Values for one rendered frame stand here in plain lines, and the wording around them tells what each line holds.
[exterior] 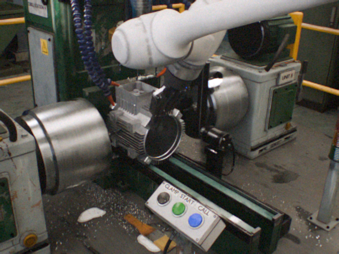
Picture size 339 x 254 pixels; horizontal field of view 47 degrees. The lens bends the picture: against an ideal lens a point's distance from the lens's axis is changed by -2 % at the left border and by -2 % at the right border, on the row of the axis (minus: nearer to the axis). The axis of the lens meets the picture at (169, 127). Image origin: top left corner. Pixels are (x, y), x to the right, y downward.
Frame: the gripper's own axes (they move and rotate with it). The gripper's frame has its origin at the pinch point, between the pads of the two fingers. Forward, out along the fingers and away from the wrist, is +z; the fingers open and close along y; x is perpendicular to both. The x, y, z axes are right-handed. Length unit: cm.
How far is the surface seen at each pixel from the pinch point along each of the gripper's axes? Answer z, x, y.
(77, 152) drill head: 3.0, 0.5, 25.6
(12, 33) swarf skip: 256, -339, -110
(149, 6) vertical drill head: -20.3, -26.3, -7.2
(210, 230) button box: -16.8, 38.1, 20.0
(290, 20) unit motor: -15, -17, -76
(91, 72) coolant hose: -7.2, -16.7, 14.5
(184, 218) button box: -13.8, 32.9, 21.3
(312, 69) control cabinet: 115, -71, -316
